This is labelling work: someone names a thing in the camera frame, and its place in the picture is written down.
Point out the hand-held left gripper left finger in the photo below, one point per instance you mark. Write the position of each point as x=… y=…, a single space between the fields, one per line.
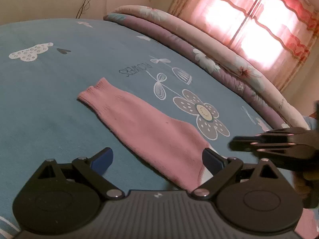
x=103 y=159

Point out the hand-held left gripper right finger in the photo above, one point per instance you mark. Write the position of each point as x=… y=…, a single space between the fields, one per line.
x=211 y=160

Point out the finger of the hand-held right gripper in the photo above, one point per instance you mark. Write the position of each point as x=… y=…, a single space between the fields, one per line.
x=286 y=134
x=249 y=145

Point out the pink and white knit sweater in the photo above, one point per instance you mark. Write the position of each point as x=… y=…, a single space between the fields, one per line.
x=149 y=129

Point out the teal floral bed sheet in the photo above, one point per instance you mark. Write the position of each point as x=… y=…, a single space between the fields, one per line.
x=49 y=92

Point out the pink striped curtain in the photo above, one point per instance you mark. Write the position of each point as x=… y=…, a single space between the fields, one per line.
x=249 y=17

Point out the folded pink purple floral quilt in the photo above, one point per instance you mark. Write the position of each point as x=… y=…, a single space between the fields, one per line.
x=174 y=39

